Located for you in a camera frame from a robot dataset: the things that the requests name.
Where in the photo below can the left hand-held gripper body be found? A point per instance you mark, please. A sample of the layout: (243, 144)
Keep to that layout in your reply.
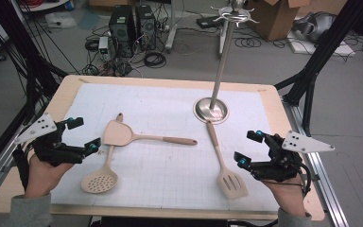
(48, 148)

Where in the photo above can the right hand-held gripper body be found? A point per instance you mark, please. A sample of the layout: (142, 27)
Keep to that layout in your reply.
(283, 164)

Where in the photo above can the beige slotted spatula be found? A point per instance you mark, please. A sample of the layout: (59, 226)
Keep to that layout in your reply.
(233, 186)

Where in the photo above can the solid beige spatula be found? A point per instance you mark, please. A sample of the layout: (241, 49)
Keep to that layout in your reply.
(119, 134)

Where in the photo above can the beige perforated skimmer spoon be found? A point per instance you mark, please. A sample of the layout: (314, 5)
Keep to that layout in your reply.
(99, 183)

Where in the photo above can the steel utensil stand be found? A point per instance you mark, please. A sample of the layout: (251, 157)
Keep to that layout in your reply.
(222, 63)

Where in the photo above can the person's left hand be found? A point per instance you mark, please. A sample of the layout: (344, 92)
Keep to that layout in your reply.
(42, 178)

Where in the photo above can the person's right hand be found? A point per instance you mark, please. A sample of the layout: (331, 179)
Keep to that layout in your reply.
(288, 195)

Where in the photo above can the white grid mat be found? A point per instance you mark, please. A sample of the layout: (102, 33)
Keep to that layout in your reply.
(170, 176)

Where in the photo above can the small white device box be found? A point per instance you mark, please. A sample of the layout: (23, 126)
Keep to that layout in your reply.
(103, 44)

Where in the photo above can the white stand leg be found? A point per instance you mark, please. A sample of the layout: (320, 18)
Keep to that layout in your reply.
(223, 41)

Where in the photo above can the clear plastic bag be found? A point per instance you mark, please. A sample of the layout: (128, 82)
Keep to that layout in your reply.
(60, 20)

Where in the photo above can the black computer tower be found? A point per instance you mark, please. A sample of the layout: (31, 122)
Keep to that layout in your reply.
(145, 26)
(122, 30)

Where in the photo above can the brown cardboard box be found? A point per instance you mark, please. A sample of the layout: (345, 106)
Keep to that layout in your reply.
(272, 20)

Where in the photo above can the white flat board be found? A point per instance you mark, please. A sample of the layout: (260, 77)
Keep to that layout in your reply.
(337, 50)

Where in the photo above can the white round table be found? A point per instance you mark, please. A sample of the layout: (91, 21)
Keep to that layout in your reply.
(44, 5)

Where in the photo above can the grey bag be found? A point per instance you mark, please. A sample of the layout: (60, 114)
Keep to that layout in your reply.
(315, 26)

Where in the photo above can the flat black box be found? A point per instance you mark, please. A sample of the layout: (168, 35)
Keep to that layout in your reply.
(205, 22)

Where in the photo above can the grey stand leg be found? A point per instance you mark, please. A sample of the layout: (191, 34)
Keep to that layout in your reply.
(171, 34)

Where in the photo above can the aluminium rail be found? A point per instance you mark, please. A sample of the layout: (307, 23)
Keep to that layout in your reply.
(324, 186)
(0, 176)

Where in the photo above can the black metal frame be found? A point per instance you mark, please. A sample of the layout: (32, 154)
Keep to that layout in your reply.
(324, 47)
(28, 56)

